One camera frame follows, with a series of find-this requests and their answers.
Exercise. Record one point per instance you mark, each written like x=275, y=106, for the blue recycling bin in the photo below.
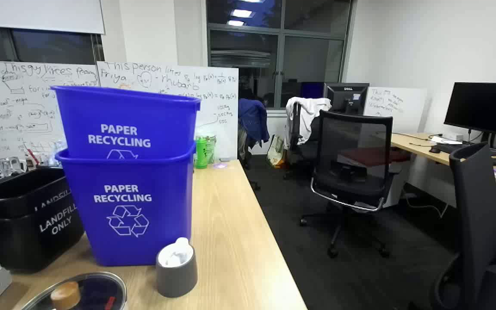
x=131, y=209
x=101, y=121

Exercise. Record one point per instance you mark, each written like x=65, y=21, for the blue jacket on chair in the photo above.
x=251, y=118

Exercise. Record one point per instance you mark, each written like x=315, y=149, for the green soap bottle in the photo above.
x=205, y=149

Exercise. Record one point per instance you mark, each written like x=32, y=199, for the white cloth on chair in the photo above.
x=308, y=111

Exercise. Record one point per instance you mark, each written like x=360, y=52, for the black mesh office chair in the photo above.
x=351, y=170

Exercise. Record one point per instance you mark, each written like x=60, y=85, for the small monitor by window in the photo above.
x=346, y=97

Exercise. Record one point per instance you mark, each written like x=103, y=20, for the grey cup with white lid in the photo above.
x=175, y=269

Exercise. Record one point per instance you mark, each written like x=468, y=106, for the small far whiteboard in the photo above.
x=403, y=106

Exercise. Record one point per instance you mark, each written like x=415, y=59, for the wooden side desk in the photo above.
x=420, y=144

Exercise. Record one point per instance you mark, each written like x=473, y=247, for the black keyboard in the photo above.
x=446, y=149

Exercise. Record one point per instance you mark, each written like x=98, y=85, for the white pot with glass lid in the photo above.
x=82, y=292

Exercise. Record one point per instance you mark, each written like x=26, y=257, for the black landfill bin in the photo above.
x=38, y=220

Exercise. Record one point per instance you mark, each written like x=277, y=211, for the large left whiteboard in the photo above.
x=29, y=118

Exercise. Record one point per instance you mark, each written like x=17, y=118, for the black computer monitor right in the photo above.
x=472, y=106

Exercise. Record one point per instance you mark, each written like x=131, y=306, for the dark grey office chair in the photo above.
x=468, y=280

